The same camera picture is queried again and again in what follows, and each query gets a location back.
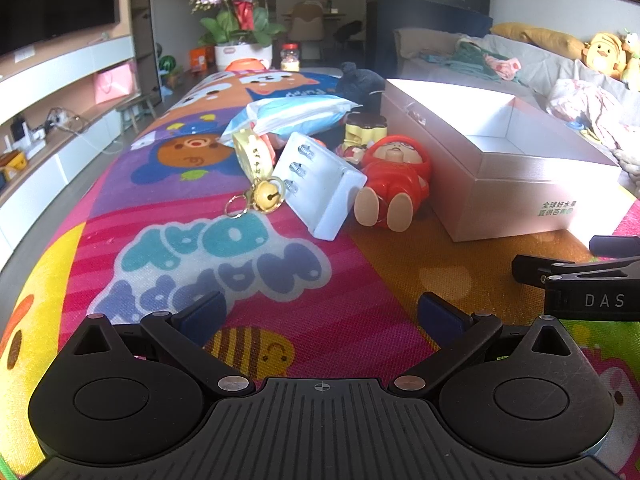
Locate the small orange box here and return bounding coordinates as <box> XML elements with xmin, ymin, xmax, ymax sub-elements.
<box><xmin>189</xmin><ymin>47</ymin><xmax>216</xmax><ymax>72</ymax></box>

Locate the pink cardboard box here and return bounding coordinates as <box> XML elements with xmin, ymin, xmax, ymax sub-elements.
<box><xmin>382</xmin><ymin>78</ymin><xmax>624</xmax><ymax>244</ymax></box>

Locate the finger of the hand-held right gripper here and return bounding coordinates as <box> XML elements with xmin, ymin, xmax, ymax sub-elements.
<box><xmin>590</xmin><ymin>235</ymin><xmax>640</xmax><ymax>256</ymax></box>
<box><xmin>512</xmin><ymin>255</ymin><xmax>640</xmax><ymax>286</ymax></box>

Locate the white wooden TV cabinet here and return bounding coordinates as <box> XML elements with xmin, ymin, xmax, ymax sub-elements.
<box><xmin>0</xmin><ymin>35</ymin><xmax>168</xmax><ymax>271</ymax></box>

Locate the orange round container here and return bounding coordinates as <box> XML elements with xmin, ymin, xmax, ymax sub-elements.
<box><xmin>224</xmin><ymin>57</ymin><xmax>269</xmax><ymax>72</ymax></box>

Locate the red hooded doll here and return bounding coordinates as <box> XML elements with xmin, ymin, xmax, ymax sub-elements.
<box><xmin>354</xmin><ymin>135</ymin><xmax>433</xmax><ymax>233</ymax></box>

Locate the yellow duck plush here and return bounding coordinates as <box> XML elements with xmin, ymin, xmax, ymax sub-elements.
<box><xmin>582</xmin><ymin>32</ymin><xmax>629</xmax><ymax>80</ymax></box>

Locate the purple orchid plant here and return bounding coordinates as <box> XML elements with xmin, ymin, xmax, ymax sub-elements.
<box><xmin>190</xmin><ymin>0</ymin><xmax>287</xmax><ymax>47</ymax></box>

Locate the grey sofa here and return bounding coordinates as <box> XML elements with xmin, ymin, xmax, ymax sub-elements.
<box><xmin>394</xmin><ymin>24</ymin><xmax>640</xmax><ymax>188</ymax></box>

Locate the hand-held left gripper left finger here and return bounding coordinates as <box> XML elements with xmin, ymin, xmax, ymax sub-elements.
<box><xmin>57</xmin><ymin>291</ymin><xmax>257</xmax><ymax>396</ymax></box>

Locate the beige dining chair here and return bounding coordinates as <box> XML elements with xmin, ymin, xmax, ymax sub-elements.
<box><xmin>287</xmin><ymin>2</ymin><xmax>327</xmax><ymax>59</ymax></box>

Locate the pink paper bag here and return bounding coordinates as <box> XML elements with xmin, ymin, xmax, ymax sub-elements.
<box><xmin>95</xmin><ymin>62</ymin><xmax>137</xmax><ymax>106</ymax></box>

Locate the green clothing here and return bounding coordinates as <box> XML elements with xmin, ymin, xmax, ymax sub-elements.
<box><xmin>419</xmin><ymin>40</ymin><xmax>494</xmax><ymax>79</ymax></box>

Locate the white pink clothes pile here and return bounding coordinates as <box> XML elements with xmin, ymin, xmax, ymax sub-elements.
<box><xmin>545</xmin><ymin>80</ymin><xmax>640</xmax><ymax>182</ymax></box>

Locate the green yellow plush toy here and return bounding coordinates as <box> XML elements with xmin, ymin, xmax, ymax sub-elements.
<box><xmin>620</xmin><ymin>30</ymin><xmax>640</xmax><ymax>92</ymax></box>

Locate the blue tissue packet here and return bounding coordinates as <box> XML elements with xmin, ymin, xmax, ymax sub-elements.
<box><xmin>220</xmin><ymin>94</ymin><xmax>364</xmax><ymax>149</ymax></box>

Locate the black plush toy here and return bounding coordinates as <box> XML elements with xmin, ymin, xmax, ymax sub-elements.
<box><xmin>330</xmin><ymin>61</ymin><xmax>389</xmax><ymax>113</ymax></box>

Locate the yellow toy camera keychain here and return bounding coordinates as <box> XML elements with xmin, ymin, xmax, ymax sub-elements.
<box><xmin>225</xmin><ymin>127</ymin><xmax>287</xmax><ymax>221</ymax></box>

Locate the colourful printed mat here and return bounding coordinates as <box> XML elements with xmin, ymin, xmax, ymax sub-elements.
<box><xmin>0</xmin><ymin>67</ymin><xmax>640</xmax><ymax>480</ymax></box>

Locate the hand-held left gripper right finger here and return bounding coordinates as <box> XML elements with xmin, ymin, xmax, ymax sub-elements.
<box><xmin>389</xmin><ymin>292</ymin><xmax>583</xmax><ymax>395</ymax></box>

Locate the small wooden stool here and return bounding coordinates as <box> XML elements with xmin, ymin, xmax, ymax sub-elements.
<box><xmin>117</xmin><ymin>95</ymin><xmax>157</xmax><ymax>134</ymax></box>

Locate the dark blue cabinet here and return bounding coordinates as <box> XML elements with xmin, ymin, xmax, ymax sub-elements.
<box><xmin>375</xmin><ymin>0</ymin><xmax>492</xmax><ymax>82</ymax></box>

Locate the white battery holder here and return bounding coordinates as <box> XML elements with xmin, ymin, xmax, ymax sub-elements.
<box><xmin>272</xmin><ymin>132</ymin><xmax>369</xmax><ymax>242</ymax></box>

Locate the yellow pillow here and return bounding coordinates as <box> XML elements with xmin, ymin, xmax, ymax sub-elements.
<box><xmin>490</xmin><ymin>22</ymin><xmax>589</xmax><ymax>59</ymax></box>

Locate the pink clothing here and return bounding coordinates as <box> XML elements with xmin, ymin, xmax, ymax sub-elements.
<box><xmin>482</xmin><ymin>54</ymin><xmax>522</xmax><ymax>81</ymax></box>

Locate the yellow brown pudding toy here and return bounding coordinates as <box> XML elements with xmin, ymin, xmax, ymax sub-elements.
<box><xmin>336</xmin><ymin>112</ymin><xmax>391</xmax><ymax>166</ymax></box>

